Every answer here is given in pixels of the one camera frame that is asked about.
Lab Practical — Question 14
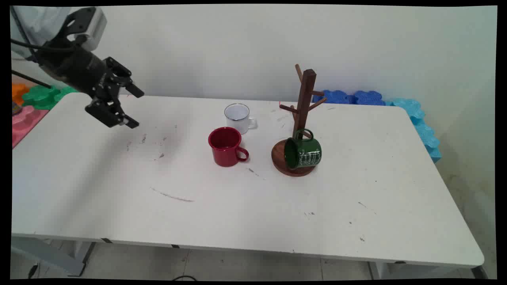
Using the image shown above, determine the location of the grey metal table leg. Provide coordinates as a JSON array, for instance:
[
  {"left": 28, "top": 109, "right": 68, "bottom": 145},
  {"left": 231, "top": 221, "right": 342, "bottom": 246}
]
[{"left": 11, "top": 236, "right": 96, "bottom": 277}]

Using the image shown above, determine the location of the brown wooden mug tree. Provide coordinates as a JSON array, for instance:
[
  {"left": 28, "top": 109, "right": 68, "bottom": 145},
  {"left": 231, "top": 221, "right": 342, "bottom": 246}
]
[{"left": 271, "top": 63, "right": 328, "bottom": 177}]

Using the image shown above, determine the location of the dark blue foam mat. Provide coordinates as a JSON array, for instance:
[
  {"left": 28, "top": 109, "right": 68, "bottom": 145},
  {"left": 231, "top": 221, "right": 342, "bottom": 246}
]
[
  {"left": 313, "top": 90, "right": 354, "bottom": 105},
  {"left": 353, "top": 91, "right": 386, "bottom": 106}
]

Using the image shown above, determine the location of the light blue foam mat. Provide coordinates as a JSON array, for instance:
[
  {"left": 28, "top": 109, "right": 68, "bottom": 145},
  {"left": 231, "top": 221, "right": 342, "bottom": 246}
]
[
  {"left": 414, "top": 122, "right": 442, "bottom": 163},
  {"left": 386, "top": 98, "right": 425, "bottom": 124}
]

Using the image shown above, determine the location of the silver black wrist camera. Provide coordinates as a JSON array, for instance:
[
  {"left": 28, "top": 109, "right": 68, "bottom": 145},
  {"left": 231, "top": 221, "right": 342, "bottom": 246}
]
[{"left": 65, "top": 7, "right": 108, "bottom": 52}]

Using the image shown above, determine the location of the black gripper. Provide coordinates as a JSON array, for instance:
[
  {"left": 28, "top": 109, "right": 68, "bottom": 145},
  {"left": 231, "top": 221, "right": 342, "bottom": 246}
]
[{"left": 36, "top": 42, "right": 145, "bottom": 129}]

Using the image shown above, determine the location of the green foam mat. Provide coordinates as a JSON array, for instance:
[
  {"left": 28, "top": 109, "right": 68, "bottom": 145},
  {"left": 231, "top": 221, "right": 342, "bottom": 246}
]
[{"left": 22, "top": 85, "right": 80, "bottom": 110}]

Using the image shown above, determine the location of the white enamel mug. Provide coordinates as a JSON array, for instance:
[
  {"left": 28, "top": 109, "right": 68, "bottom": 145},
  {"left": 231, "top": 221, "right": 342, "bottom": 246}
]
[{"left": 224, "top": 103, "right": 258, "bottom": 135}]

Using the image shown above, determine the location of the red enamel mug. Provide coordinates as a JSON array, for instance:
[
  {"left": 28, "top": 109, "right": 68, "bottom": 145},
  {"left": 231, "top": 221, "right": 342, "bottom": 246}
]
[{"left": 208, "top": 127, "right": 250, "bottom": 167}]

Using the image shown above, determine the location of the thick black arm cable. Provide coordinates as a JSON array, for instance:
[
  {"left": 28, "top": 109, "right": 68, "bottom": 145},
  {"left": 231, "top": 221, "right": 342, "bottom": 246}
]
[{"left": 11, "top": 39, "right": 79, "bottom": 53}]

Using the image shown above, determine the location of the thin black rod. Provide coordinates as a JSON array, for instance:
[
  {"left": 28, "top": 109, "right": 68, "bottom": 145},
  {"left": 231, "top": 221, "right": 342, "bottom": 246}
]
[{"left": 11, "top": 69, "right": 52, "bottom": 89}]

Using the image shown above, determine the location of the orange foam mat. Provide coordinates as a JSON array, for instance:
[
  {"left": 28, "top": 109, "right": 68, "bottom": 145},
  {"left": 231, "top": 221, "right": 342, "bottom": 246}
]
[{"left": 11, "top": 83, "right": 30, "bottom": 106}]

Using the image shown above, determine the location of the pink foam mat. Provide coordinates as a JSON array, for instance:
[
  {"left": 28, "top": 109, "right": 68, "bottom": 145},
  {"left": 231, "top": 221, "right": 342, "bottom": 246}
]
[{"left": 11, "top": 105, "right": 50, "bottom": 149}]

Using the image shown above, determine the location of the green enamel mug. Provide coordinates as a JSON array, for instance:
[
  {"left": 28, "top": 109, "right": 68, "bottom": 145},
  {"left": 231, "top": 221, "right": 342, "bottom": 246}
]
[{"left": 284, "top": 128, "right": 322, "bottom": 170}]

